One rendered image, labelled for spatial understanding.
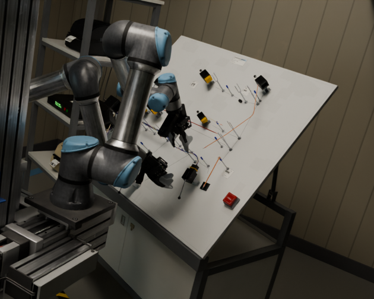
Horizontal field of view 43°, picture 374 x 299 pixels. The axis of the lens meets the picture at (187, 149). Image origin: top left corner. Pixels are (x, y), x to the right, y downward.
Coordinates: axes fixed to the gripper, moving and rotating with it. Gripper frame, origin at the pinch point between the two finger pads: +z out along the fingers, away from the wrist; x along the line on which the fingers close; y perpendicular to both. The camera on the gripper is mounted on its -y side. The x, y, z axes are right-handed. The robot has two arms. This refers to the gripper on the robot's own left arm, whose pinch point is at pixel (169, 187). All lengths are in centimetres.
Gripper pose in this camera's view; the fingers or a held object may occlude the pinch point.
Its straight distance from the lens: 214.7
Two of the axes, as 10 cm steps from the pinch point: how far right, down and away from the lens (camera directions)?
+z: 6.8, 5.9, 4.4
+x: -0.1, -5.9, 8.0
